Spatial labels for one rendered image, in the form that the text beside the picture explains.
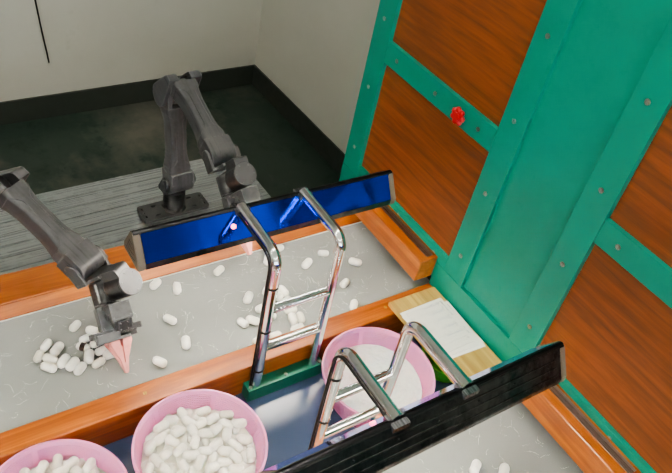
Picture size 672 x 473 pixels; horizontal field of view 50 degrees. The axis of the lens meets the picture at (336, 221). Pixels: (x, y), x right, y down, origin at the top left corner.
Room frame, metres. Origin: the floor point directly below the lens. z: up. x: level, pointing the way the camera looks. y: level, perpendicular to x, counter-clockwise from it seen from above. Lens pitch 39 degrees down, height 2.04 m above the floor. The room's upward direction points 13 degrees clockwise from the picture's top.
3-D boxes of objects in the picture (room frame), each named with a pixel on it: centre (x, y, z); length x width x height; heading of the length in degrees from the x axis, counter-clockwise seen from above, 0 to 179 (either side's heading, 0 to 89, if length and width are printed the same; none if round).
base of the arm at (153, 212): (1.58, 0.47, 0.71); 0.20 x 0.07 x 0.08; 132
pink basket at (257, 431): (0.79, 0.16, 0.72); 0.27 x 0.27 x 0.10
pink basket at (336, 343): (1.08, -0.17, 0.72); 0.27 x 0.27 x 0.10
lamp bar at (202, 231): (1.18, 0.14, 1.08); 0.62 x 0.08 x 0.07; 131
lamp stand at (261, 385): (1.12, 0.09, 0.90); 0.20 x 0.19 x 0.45; 131
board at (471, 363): (1.22, -0.34, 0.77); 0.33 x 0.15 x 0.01; 41
